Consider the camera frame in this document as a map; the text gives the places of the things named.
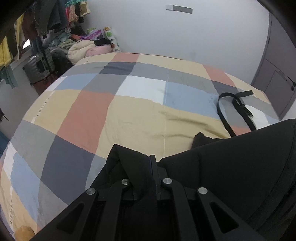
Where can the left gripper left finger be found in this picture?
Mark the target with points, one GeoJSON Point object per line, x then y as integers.
{"type": "Point", "coordinates": [121, 190]}

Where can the grey suitcase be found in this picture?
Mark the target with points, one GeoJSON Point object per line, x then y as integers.
{"type": "Point", "coordinates": [40, 67]}

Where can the dotted rolled mat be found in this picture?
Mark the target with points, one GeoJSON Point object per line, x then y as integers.
{"type": "Point", "coordinates": [111, 37]}

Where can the black puffer coat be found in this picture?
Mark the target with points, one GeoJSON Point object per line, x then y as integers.
{"type": "Point", "coordinates": [253, 174]}

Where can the grey wall panel strip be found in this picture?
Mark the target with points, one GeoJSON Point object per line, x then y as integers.
{"type": "Point", "coordinates": [182, 9]}

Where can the colourful patchwork bed cover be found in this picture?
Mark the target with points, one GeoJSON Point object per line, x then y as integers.
{"type": "Point", "coordinates": [148, 103]}

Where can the clothes rack with garments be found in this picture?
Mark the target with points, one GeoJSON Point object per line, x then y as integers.
{"type": "Point", "coordinates": [32, 27]}

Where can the black coat belt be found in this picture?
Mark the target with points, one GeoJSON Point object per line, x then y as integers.
{"type": "Point", "coordinates": [240, 107]}

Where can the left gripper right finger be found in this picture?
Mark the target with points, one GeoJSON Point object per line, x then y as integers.
{"type": "Point", "coordinates": [194, 214]}

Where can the grey door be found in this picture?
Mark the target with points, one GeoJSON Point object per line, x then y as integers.
{"type": "Point", "coordinates": [275, 75]}

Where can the pile of clothes and blankets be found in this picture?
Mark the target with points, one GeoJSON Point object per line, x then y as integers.
{"type": "Point", "coordinates": [77, 44]}

